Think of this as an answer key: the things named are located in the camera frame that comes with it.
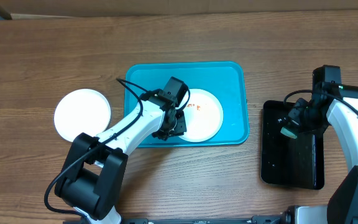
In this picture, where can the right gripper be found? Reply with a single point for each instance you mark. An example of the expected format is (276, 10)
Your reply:
(294, 119)

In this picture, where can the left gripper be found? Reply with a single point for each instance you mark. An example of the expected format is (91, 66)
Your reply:
(179, 128)

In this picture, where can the green scouring sponge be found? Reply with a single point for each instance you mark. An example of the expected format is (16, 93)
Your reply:
(289, 132)

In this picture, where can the white plate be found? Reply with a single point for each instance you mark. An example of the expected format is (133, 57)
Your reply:
(82, 111)
(203, 115)

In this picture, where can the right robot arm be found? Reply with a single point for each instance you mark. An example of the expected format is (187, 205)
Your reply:
(338, 108)

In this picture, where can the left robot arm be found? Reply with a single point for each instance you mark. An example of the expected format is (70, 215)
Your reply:
(92, 174)

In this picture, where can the black water tray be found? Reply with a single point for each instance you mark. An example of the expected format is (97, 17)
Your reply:
(285, 161)

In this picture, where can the teal plastic tray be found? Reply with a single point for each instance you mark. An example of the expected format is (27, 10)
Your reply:
(224, 80)

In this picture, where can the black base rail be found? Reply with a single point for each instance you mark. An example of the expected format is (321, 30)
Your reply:
(285, 218)

